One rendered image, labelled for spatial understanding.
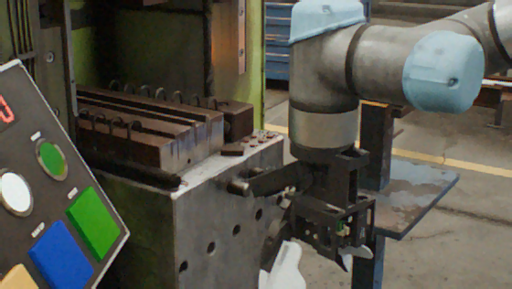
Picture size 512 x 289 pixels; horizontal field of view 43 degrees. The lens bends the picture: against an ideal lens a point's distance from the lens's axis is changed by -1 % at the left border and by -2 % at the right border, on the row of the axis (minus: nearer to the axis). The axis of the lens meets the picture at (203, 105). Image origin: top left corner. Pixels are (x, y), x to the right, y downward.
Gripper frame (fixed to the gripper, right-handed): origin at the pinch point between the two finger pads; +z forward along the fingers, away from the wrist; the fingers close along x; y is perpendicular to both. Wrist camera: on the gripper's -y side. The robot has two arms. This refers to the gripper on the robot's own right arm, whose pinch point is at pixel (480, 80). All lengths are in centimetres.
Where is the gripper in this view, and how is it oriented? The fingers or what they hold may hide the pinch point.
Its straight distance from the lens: 161.9
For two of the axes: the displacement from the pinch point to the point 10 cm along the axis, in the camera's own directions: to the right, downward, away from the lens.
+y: 0.2, 9.6, 2.9
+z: -8.0, -1.6, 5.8
